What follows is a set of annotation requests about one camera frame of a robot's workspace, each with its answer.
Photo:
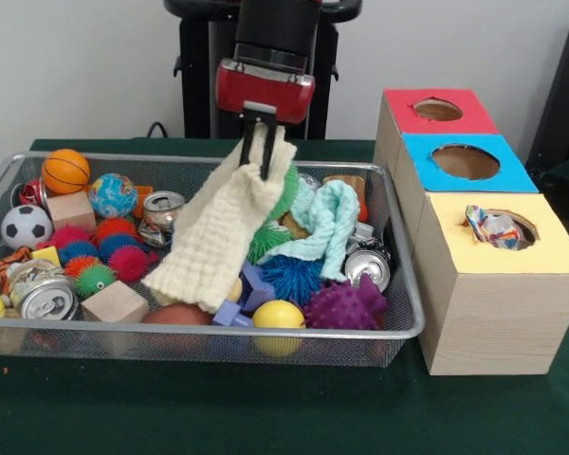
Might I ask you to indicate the colourful patterned cloth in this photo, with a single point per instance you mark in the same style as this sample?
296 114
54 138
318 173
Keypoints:
495 230

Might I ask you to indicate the globe print ball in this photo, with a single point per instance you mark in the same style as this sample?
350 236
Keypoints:
114 195

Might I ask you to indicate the light teal cloth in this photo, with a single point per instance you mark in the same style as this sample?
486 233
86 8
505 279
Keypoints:
332 223

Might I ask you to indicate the green spiky puffer ball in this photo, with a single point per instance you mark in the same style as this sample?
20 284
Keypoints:
265 237

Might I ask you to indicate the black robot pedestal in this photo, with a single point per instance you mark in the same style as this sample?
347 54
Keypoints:
194 85

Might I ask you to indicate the cream knitted cloth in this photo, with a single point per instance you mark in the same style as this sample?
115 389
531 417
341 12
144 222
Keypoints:
208 237

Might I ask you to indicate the small soccer ball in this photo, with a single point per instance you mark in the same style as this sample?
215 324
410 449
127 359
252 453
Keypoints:
26 227

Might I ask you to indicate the plain wooden cube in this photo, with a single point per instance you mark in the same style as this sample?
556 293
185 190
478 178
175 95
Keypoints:
116 303

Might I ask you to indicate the orange toy basketball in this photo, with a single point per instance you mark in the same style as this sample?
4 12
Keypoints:
66 170

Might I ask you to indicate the purple spiky ball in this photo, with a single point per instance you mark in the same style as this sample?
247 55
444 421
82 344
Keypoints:
343 308

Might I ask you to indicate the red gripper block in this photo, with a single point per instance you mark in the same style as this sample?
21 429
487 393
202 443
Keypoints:
265 92

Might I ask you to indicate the wooden box with three holes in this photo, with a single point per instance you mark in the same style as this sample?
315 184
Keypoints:
502 322

